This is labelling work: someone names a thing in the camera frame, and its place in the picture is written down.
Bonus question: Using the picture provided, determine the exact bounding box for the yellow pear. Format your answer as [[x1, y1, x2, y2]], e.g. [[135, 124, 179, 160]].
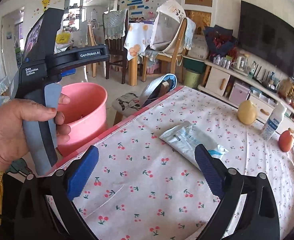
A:
[[237, 100, 257, 125]]

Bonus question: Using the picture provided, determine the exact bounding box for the cherry print tablecloth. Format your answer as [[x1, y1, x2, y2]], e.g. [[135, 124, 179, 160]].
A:
[[73, 87, 294, 239]]

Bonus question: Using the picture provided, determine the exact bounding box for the light wooden chair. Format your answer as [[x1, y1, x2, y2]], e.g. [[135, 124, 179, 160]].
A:
[[85, 20, 109, 77]]

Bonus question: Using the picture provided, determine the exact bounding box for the white tv cabinet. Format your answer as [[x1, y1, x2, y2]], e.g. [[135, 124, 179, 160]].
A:
[[197, 60, 294, 137]]

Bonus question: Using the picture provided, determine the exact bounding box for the green trash bin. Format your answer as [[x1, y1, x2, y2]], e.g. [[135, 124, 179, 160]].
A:
[[184, 69, 200, 89]]

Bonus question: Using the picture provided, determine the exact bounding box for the black flat television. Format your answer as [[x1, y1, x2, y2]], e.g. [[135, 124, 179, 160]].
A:
[[237, 1, 294, 79]]

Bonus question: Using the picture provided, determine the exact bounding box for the dark blue flower bouquet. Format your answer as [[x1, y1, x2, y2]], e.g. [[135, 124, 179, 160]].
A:
[[203, 25, 237, 56]]

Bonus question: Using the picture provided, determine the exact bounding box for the pink storage box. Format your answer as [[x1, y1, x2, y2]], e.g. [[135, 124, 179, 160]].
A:
[[229, 81, 250, 106]]

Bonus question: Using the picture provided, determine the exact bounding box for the person's left hand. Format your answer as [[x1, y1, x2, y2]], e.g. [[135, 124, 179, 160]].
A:
[[0, 99, 71, 172]]

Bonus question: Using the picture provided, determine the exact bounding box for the white blue pouch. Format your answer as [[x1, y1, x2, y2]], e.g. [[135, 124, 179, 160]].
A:
[[159, 121, 229, 169]]

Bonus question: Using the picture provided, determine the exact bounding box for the giraffe height wall sticker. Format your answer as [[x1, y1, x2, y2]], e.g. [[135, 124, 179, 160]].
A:
[[31, 0, 62, 18]]

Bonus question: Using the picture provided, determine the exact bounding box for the yellow plastic bag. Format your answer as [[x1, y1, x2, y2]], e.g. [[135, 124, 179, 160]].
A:
[[55, 30, 72, 44]]

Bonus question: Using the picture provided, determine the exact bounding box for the cat print stool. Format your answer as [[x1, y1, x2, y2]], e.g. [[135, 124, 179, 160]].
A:
[[112, 92, 145, 125]]

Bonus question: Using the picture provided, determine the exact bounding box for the dining table with cloth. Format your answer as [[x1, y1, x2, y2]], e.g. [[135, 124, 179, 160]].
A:
[[124, 23, 153, 86]]

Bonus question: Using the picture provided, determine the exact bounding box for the pink plastic bucket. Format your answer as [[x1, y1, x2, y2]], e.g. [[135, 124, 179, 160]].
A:
[[58, 82, 107, 157]]

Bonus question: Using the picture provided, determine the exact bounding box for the glass electric kettle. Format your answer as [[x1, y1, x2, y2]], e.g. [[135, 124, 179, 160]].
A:
[[230, 55, 248, 76]]

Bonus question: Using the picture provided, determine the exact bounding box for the wooden chair with cover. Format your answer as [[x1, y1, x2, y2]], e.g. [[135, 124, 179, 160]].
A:
[[142, 0, 196, 81]]

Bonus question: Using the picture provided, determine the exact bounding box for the red apple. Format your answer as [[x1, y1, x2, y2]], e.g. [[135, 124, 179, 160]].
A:
[[278, 128, 294, 152]]

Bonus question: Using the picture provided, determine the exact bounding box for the dark wooden chair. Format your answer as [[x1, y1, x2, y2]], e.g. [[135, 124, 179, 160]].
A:
[[103, 9, 129, 84]]

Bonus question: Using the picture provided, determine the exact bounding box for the white blue milk bottle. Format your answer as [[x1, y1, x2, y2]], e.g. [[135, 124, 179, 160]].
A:
[[260, 102, 287, 141]]

